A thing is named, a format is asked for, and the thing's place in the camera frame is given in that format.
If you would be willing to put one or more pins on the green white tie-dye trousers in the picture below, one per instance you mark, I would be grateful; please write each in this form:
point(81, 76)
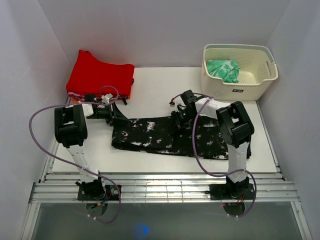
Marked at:
point(227, 70)

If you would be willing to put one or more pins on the cream plastic laundry basket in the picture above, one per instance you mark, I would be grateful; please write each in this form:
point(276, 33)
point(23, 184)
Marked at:
point(257, 70)

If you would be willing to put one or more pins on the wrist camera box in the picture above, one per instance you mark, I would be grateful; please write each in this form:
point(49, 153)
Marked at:
point(106, 99)
point(175, 103)

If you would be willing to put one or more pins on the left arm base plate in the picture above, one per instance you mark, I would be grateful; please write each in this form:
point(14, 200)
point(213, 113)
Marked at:
point(111, 193)

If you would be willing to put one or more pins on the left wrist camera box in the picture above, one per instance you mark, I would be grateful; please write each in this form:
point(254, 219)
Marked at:
point(106, 99)

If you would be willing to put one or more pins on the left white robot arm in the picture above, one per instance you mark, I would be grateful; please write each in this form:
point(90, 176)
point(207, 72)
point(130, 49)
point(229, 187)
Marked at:
point(70, 130)

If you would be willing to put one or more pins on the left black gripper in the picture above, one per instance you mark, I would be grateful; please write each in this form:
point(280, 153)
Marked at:
point(115, 117)

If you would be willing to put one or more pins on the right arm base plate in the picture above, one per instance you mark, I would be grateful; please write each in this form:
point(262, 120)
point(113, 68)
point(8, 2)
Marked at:
point(226, 192)

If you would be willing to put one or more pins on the black white tie-dye trousers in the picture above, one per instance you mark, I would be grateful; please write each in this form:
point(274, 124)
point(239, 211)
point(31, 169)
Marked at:
point(151, 135)

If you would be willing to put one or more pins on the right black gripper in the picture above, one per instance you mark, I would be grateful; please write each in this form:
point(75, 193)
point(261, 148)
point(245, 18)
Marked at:
point(176, 121)

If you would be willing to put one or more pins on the pink patterned folded trousers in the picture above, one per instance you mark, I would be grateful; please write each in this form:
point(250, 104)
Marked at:
point(75, 97)

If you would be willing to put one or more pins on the red folded trousers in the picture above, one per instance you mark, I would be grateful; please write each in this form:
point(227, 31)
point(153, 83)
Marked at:
point(89, 74)

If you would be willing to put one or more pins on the aluminium rail frame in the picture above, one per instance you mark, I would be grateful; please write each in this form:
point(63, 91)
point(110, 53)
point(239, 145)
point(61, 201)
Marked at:
point(172, 206)

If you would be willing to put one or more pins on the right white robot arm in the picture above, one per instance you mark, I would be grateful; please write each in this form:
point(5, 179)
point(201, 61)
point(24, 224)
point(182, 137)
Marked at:
point(236, 129)

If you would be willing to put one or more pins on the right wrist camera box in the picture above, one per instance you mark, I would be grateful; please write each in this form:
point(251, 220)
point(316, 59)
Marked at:
point(175, 103)

